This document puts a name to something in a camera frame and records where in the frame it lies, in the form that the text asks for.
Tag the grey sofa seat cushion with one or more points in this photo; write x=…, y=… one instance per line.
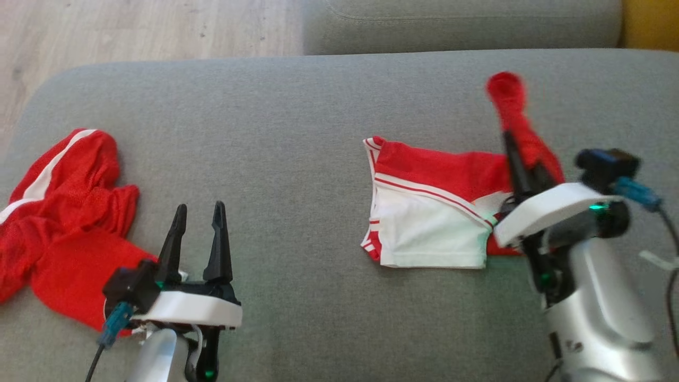
x=297, y=159

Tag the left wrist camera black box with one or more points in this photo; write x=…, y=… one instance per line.
x=132, y=284

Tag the grey sofa back cushion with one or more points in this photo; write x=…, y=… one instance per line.
x=451, y=26

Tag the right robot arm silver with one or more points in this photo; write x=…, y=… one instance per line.
x=599, y=307

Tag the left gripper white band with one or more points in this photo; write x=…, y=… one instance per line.
x=196, y=310

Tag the red white basketball jersey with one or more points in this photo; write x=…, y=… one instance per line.
x=435, y=170

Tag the red shorts white stripe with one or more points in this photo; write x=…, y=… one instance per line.
x=69, y=212

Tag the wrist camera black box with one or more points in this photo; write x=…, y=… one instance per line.
x=132, y=284
x=604, y=164

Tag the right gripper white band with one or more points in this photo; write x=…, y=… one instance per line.
x=546, y=209

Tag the yellow cushion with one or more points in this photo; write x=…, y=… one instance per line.
x=652, y=24

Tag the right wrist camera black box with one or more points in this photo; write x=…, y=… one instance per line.
x=604, y=164

